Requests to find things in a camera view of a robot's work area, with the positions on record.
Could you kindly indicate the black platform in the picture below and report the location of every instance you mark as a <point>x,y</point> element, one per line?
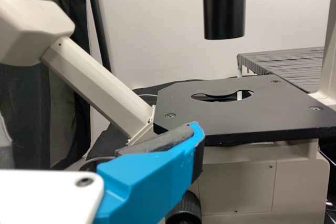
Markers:
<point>283,64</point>

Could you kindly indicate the cream microscope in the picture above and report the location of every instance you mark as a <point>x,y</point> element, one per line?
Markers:
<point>236,108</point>

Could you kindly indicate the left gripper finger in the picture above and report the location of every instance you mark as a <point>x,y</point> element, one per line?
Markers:
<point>147,179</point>

